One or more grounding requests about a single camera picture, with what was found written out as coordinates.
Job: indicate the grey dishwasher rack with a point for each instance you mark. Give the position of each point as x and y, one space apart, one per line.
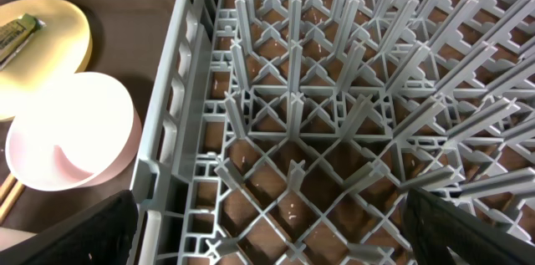
290 131

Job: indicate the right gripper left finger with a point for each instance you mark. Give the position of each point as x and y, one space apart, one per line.
101 234

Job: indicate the wooden chopstick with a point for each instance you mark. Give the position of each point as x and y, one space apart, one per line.
6 187
11 198

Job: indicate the brown serving tray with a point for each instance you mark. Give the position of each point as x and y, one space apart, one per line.
128 36

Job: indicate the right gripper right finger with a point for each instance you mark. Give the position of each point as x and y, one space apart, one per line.
436 228

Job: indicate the white green cup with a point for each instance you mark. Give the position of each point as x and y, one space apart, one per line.
11 237

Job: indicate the green snack wrapper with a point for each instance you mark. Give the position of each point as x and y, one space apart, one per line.
16 34

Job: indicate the yellow plate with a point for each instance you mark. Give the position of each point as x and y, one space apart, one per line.
62 46

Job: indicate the wooden chopstick right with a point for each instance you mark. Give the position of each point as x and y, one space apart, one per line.
11 198

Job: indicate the wooden chopstick left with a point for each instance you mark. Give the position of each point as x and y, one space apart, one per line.
6 187

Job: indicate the pink bowl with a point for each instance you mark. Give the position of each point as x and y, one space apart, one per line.
81 131

